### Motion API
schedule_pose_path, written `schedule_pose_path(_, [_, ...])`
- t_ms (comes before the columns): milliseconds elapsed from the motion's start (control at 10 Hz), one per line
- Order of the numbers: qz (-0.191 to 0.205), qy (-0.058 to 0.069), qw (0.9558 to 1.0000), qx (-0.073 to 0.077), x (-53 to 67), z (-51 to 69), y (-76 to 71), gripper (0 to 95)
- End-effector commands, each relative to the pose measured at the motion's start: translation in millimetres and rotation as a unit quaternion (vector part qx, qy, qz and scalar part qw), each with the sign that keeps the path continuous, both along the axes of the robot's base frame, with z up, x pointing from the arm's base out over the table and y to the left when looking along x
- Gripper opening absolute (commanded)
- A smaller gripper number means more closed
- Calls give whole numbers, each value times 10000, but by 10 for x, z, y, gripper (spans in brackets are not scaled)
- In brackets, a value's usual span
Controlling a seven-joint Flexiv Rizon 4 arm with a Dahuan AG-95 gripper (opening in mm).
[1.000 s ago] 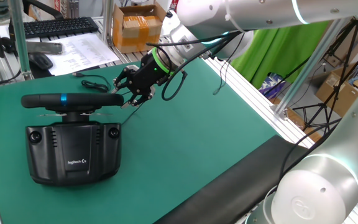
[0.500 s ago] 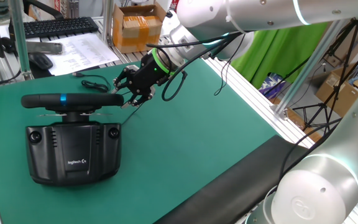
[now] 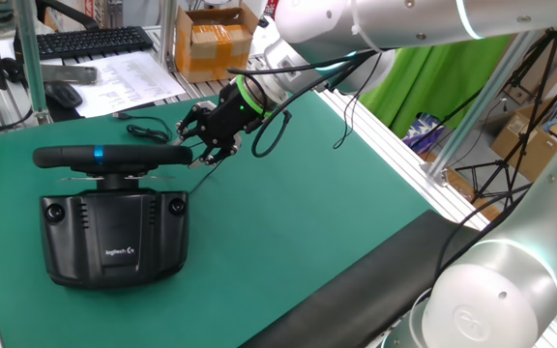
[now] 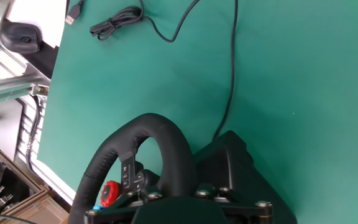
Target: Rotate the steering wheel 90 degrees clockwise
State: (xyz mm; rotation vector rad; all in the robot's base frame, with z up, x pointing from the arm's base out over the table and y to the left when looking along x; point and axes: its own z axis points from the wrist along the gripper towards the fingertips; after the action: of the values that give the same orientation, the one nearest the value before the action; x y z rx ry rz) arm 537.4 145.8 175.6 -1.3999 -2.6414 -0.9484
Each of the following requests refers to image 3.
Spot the open cardboard box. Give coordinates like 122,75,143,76
489,90,557,183

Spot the blue patterned bag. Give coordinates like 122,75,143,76
401,113,447,155

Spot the black Logitech wheel base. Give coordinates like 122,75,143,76
39,188,191,291

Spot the bright green curtain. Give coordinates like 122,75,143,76
359,33,512,139

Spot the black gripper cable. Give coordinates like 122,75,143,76
227,47,386,160

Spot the black mouse pad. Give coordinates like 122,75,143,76
44,99,159,123

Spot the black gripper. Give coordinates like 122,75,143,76
174,79,266,171

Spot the black computer mouse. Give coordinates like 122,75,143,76
44,80,84,109

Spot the green table mat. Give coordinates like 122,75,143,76
0,91,437,348

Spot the aluminium table frame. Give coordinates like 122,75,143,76
0,26,557,348

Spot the black computer keyboard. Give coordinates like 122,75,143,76
14,25,155,62

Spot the thin black USB cable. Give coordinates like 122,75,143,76
112,111,226,194

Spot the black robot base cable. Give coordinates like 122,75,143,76
432,181,534,291

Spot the black foam strip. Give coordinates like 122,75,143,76
239,208,483,348

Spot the black racing steering wheel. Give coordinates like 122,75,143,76
32,143,194,190

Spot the taped cardboard box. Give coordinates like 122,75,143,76
174,4,260,84

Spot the black camera tripod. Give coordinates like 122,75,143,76
454,28,557,207

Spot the black chair armrest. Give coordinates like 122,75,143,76
34,0,101,30

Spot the silver metal plate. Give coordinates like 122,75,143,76
40,64,99,86

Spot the white printed paper sheet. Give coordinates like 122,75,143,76
68,50,187,119

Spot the aluminium frame post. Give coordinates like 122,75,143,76
12,0,50,125
157,0,178,69
421,31,545,188

